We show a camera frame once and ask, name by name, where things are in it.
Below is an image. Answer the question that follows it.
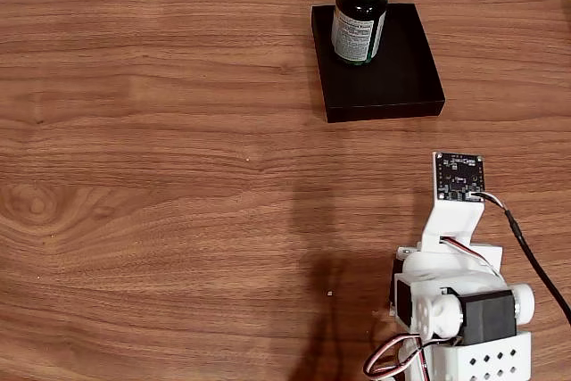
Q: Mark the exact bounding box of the black box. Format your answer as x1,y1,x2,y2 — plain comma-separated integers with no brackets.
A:
310,3,447,124

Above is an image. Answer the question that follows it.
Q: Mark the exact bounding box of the red white black servo cable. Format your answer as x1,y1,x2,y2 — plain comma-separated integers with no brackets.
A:
362,333,432,381

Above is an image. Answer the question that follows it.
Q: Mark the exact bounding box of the black camera cable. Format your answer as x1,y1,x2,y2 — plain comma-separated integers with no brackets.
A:
472,192,571,320

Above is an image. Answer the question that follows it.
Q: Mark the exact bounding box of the green pill bottle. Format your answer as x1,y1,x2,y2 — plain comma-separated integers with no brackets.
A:
330,0,388,66

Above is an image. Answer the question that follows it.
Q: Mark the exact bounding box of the black camera board white mount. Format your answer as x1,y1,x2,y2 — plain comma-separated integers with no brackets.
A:
418,151,487,253

